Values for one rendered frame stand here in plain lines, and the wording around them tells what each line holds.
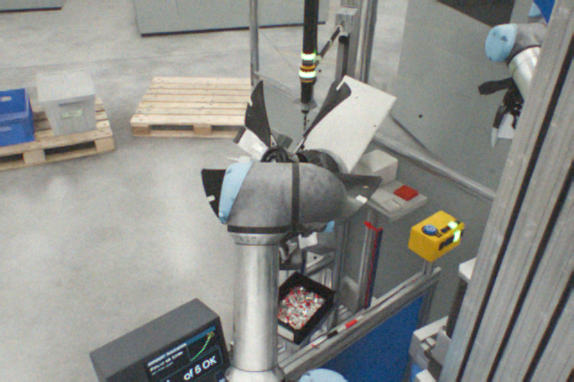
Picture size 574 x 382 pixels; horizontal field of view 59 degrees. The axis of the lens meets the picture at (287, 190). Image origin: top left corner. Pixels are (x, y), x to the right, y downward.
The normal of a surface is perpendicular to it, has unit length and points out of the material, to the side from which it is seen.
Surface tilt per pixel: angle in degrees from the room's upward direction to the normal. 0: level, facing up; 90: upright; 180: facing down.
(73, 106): 96
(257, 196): 57
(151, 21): 90
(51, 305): 0
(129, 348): 15
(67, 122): 96
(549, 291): 90
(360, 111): 50
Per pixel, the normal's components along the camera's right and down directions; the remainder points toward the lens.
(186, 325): -0.15, -0.91
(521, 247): -0.87, 0.25
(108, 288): 0.02, -0.83
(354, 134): -0.58, -0.27
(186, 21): 0.29, 0.54
